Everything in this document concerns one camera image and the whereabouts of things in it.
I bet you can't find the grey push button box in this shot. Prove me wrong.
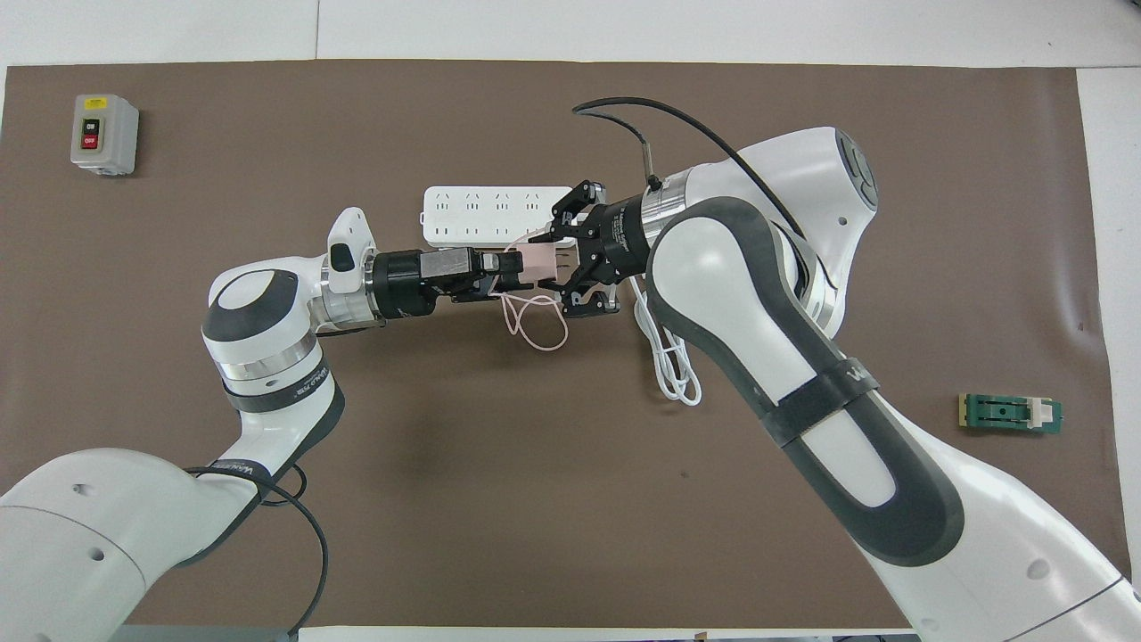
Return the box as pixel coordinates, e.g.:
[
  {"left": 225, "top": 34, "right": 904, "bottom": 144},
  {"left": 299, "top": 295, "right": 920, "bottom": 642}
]
[{"left": 70, "top": 94, "right": 140, "bottom": 177}]

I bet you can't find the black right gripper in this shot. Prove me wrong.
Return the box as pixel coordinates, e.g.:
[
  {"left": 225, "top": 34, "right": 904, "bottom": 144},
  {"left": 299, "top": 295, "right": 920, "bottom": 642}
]
[{"left": 529, "top": 180, "right": 657, "bottom": 319}]

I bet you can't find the white power strip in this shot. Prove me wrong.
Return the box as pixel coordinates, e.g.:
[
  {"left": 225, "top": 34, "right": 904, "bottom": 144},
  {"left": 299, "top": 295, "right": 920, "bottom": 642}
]
[{"left": 421, "top": 185, "right": 582, "bottom": 251}]

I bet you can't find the pink charger block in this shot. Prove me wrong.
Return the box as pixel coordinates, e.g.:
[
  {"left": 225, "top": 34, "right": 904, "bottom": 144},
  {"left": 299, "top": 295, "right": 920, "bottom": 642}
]
[{"left": 520, "top": 247, "right": 586, "bottom": 285}]

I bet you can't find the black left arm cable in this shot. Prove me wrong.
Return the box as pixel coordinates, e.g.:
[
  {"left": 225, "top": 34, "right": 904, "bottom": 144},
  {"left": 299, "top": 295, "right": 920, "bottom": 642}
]
[{"left": 183, "top": 464, "right": 330, "bottom": 639}]

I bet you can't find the white power strip cord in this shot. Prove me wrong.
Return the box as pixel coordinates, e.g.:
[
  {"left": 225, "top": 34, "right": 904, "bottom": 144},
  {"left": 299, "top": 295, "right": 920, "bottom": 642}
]
[{"left": 628, "top": 275, "right": 703, "bottom": 407}]

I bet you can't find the green knife switch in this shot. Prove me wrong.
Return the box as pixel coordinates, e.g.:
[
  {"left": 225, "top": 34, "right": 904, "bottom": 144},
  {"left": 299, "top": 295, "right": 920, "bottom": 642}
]
[{"left": 958, "top": 393, "right": 1064, "bottom": 438}]

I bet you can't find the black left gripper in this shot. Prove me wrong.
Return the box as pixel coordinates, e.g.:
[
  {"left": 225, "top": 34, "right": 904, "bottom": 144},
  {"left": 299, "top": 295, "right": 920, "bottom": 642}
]
[{"left": 369, "top": 248, "right": 537, "bottom": 321}]

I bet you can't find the brown table mat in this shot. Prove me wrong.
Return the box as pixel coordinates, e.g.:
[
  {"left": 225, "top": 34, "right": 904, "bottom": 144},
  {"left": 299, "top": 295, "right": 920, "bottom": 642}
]
[{"left": 0, "top": 60, "right": 1133, "bottom": 630}]

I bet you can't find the pink charger cable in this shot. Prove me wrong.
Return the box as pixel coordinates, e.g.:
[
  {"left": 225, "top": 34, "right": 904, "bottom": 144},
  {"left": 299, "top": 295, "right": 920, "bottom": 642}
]
[{"left": 499, "top": 236, "right": 571, "bottom": 352}]

